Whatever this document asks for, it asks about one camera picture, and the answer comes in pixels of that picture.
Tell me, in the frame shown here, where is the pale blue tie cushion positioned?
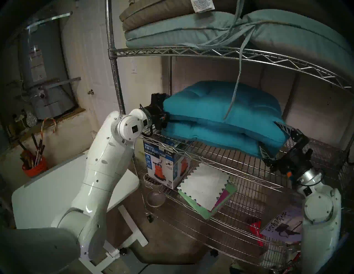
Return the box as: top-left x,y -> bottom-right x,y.
124,10 -> 354,120

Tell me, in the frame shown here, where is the black handled screwdriver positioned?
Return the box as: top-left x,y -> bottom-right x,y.
35,139 -> 45,166

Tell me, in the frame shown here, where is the clear glass bowl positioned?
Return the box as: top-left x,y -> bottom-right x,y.
146,190 -> 166,207

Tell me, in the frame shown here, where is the metal heater strap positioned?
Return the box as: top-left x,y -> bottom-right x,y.
25,12 -> 73,29
17,77 -> 81,97

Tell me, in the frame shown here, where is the chrome wire shelf rack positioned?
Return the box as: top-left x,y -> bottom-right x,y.
105,0 -> 354,271

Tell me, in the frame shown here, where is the white panel door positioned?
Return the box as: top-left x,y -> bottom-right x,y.
62,0 -> 125,138

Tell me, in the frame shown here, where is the orange plastic bucket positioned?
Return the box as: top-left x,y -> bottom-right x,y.
22,157 -> 48,178

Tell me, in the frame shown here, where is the grey water heater tank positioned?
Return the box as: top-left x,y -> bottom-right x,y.
18,17 -> 75,120

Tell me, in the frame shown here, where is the white folding table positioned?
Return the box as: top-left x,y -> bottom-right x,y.
12,151 -> 148,274

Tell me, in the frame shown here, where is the purple zigzag-edged paper sheet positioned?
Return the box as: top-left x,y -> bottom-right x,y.
213,188 -> 231,212

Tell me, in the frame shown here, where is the white zigzag-edged paper sheet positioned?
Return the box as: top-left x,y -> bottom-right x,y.
177,163 -> 230,210

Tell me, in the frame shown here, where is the utility pump cardboard box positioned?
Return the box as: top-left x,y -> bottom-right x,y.
143,140 -> 194,189

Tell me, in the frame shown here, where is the white lamp product box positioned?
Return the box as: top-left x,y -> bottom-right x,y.
260,206 -> 304,245

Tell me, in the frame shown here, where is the crumpled aluminium foil ball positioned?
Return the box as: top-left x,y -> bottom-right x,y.
25,111 -> 38,127

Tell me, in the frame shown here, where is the tan flat cushion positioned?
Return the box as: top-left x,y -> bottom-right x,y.
119,0 -> 244,31

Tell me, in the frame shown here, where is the red yellow striped cable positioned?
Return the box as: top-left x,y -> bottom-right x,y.
41,117 -> 57,136

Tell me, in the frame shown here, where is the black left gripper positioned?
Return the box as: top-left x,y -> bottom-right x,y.
144,93 -> 170,130

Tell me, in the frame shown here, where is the teal tufted seat cushion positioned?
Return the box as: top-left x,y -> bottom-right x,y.
161,120 -> 277,158
163,81 -> 289,151

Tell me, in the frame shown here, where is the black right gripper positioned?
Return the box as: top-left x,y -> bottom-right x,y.
259,122 -> 314,177

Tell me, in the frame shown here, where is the red plastic package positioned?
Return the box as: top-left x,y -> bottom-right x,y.
248,218 -> 264,246

